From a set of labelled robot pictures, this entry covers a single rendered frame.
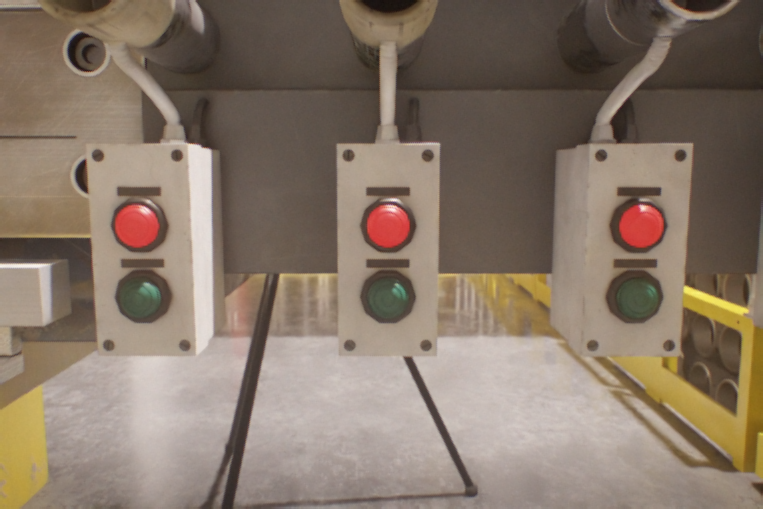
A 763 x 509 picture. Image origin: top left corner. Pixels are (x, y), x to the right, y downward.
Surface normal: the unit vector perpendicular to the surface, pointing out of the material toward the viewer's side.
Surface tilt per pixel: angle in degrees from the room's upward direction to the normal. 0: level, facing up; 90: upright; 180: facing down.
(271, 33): 90
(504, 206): 90
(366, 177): 90
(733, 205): 90
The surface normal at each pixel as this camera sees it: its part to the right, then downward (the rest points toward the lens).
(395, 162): 0.00, 0.13
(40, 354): 1.00, 0.00
